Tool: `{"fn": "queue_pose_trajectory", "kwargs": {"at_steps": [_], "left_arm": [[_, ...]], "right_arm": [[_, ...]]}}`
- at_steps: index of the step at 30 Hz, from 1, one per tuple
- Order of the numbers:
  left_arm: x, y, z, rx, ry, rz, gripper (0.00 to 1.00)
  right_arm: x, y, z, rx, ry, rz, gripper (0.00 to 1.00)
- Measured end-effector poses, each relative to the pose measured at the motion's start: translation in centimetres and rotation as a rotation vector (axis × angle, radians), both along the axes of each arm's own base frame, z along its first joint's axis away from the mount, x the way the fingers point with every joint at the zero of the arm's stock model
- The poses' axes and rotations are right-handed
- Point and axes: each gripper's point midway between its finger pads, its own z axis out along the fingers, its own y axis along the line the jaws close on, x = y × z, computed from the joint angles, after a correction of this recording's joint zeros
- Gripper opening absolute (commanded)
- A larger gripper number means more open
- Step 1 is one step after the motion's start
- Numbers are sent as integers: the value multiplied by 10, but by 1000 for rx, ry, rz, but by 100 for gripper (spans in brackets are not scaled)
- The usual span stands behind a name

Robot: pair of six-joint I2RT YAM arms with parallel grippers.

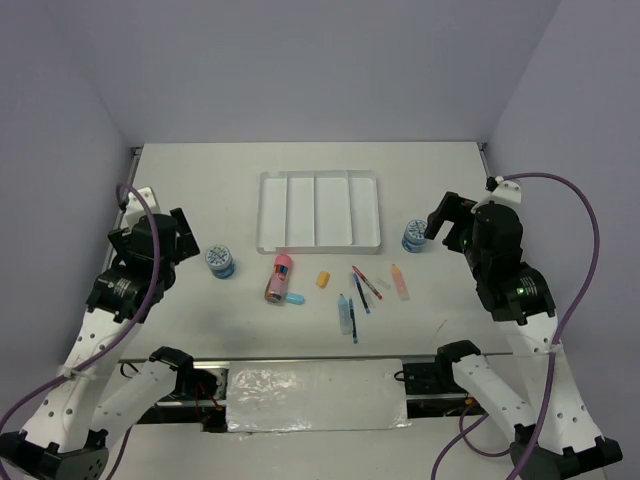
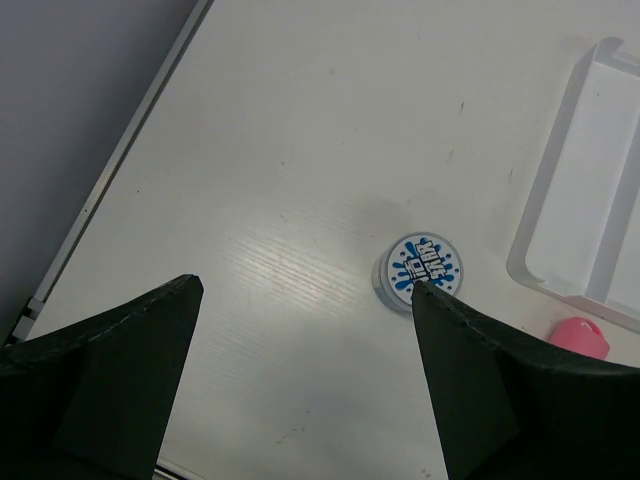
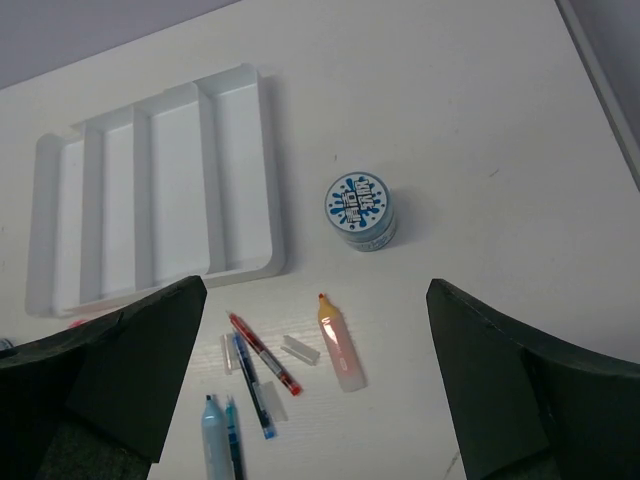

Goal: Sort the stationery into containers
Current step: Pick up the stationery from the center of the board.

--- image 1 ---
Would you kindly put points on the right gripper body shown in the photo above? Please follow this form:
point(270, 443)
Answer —
point(461, 210)

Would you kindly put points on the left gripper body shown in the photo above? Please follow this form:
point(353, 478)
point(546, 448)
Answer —
point(186, 244)

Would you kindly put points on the blue jar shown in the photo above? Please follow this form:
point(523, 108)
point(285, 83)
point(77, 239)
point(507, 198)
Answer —
point(220, 261)
point(413, 240)

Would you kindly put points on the orange highlighter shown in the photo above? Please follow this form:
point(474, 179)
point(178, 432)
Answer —
point(399, 283)

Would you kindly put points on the pink tube of markers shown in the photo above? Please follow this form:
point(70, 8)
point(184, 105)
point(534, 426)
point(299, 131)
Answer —
point(276, 288)

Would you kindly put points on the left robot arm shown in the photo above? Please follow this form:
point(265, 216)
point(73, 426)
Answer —
point(73, 429)

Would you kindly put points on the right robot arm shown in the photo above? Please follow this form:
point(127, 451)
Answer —
point(550, 432)

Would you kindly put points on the clear pen cap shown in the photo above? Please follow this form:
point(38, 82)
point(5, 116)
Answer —
point(383, 283)

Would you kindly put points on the red pen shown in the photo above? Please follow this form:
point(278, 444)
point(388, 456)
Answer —
point(367, 282)

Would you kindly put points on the dark blue pen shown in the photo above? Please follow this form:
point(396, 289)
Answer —
point(361, 293)

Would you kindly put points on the blue highlighter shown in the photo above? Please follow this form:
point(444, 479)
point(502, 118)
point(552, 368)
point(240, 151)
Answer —
point(345, 321)

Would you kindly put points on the teal pen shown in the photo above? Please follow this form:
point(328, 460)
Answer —
point(353, 321)

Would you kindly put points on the white divided organizer tray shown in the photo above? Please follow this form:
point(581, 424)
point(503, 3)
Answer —
point(318, 212)

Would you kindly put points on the blue highlighter cap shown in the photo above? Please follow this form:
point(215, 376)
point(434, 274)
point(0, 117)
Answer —
point(294, 298)

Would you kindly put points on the orange highlighter cap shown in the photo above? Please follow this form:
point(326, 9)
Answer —
point(323, 279)

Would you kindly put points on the silver foil tape patch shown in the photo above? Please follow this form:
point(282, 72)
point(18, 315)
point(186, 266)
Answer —
point(336, 395)

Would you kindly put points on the right camera mount white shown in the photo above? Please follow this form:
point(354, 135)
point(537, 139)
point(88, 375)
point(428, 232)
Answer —
point(503, 191)

